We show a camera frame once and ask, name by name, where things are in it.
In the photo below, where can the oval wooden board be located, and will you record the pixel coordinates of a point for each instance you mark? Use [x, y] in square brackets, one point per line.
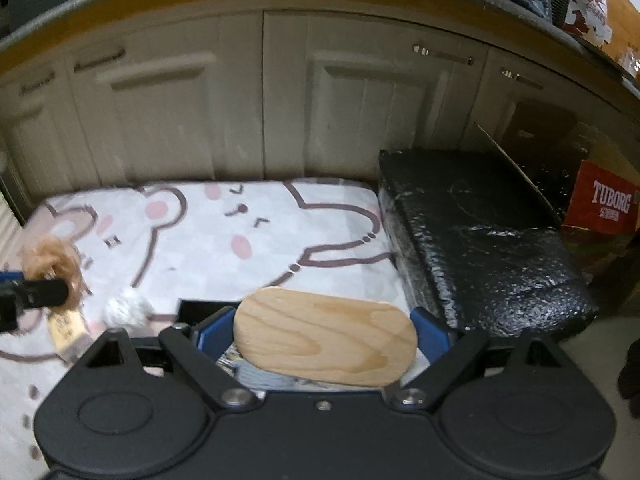
[325, 335]

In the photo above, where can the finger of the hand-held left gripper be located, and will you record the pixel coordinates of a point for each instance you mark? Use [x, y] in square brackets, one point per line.
[45, 294]

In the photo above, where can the dark cloth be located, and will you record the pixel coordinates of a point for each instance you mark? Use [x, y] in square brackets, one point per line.
[631, 370]

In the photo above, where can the beige fabric flower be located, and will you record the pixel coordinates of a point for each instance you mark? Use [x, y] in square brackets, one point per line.
[50, 260]

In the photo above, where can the cartoon bear printed blanket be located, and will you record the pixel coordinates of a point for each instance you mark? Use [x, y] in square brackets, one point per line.
[300, 235]

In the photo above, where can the blue white knitted piece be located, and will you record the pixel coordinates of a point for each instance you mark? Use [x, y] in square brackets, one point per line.
[235, 362]

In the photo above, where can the black cardboard box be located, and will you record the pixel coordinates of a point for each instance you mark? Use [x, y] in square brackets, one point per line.
[192, 312]

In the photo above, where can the black foam-wrapped block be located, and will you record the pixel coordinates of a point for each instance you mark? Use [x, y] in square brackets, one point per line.
[475, 240]

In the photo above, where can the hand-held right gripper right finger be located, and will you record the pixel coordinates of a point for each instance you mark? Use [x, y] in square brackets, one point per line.
[430, 332]

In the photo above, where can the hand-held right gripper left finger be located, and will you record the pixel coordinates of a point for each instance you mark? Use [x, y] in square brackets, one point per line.
[215, 335]

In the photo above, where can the printed wooden block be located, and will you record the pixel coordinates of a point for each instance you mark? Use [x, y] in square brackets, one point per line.
[70, 335]

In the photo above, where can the red carton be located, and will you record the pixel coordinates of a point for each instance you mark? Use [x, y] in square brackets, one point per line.
[605, 200]

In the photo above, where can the cream cabinet door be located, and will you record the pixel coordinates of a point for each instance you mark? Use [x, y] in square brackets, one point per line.
[370, 110]
[505, 115]
[170, 120]
[40, 140]

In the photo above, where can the white red printed box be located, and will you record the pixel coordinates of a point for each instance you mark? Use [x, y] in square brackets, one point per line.
[590, 12]

